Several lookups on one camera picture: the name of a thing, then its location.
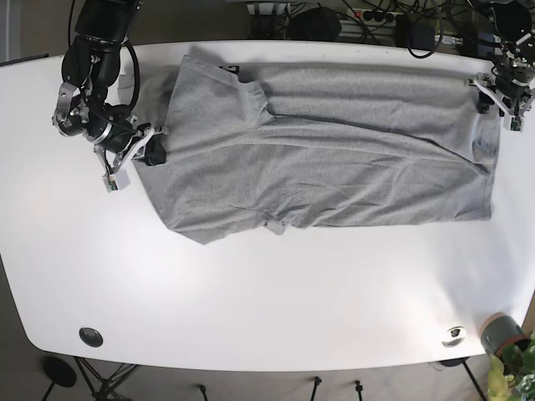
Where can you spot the silver table grommet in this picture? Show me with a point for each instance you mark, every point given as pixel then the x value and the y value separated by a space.
pixel 453 337

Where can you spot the potted green plant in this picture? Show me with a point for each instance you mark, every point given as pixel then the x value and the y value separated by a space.
pixel 511 353

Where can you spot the black table grommet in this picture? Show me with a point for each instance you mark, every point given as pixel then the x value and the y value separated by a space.
pixel 91 337

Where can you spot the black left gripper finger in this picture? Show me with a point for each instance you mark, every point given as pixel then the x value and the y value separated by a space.
pixel 488 94
pixel 516 113

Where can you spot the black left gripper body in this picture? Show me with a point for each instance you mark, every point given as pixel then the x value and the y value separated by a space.
pixel 512 79

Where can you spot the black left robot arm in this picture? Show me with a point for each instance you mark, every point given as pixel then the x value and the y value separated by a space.
pixel 514 29

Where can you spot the black tripod stand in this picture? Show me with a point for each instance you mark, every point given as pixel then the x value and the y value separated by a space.
pixel 61 374

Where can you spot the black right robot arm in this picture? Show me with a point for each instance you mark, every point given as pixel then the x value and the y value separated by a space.
pixel 90 66

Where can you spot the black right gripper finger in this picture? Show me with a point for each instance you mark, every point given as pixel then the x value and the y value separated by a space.
pixel 115 161
pixel 154 154

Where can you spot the grey T-shirt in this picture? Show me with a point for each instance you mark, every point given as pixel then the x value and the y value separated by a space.
pixel 276 146

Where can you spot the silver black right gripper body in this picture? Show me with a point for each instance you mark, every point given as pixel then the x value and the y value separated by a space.
pixel 110 129

